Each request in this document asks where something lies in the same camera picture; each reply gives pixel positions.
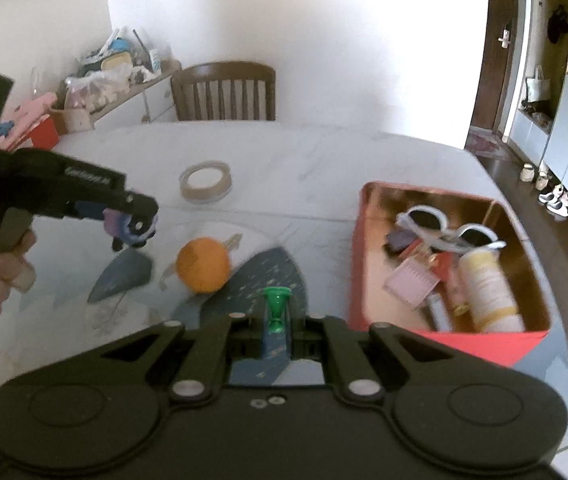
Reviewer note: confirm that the blue soft item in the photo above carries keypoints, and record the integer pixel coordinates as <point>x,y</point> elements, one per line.
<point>6,129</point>

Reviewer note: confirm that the brown wooden chair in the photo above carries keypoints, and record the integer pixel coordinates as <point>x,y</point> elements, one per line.
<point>223,92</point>

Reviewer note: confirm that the purple toy figure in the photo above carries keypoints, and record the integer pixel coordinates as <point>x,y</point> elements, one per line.
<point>123,235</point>

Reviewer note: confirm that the brown cardboard box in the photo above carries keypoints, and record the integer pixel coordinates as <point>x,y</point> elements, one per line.
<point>71,122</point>

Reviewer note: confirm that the dark hanging bag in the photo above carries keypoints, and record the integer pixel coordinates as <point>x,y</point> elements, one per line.
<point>559,22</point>

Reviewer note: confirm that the pile of household clutter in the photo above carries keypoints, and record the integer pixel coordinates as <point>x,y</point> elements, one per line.
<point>113,67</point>

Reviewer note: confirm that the silver hair clips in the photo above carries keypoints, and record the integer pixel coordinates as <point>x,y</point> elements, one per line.
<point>439,312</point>

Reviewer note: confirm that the person's left hand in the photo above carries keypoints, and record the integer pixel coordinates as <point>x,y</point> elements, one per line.
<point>8,270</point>

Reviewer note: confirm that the white wooden-topped sideboard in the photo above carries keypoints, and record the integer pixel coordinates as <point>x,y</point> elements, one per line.
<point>133,105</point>

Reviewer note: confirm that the brown tape roll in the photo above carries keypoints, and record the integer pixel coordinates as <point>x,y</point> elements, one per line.
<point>206,182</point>

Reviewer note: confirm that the white shoe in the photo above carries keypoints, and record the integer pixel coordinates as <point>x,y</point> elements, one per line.
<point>555,200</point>
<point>527,174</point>

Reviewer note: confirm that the red tin box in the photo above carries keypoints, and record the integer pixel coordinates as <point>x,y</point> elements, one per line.
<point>374,280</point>

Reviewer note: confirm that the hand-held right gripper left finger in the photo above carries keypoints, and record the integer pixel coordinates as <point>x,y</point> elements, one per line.
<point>244,340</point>

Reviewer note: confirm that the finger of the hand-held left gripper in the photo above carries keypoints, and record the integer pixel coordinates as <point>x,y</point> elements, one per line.
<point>136,207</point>

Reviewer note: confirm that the white sunglasses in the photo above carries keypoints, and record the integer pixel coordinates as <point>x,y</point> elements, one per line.
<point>434,217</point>

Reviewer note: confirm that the white yellow-banded cylinder bottle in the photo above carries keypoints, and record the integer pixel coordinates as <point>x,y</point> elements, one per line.
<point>489,290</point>

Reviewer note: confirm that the small green hourglass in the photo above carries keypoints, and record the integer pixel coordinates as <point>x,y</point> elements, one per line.
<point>276,310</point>

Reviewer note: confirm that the dark wooden door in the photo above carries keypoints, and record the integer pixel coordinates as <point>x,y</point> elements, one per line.
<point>496,60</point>

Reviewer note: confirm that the white tote bag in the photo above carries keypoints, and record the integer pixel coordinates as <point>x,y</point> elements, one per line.
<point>537,90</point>

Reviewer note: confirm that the grey wall cabinet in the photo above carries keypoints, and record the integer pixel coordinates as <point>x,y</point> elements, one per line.
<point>564,125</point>

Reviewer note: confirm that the orange ball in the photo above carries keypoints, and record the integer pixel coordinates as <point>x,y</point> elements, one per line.
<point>202,265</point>

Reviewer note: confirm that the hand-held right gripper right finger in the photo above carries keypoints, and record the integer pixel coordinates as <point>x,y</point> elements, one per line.
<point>309,340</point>

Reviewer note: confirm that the red cardboard box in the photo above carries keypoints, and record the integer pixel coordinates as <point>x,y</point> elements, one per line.
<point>43,135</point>

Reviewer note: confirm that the red floor mat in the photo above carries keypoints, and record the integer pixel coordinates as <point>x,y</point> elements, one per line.
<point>484,142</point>

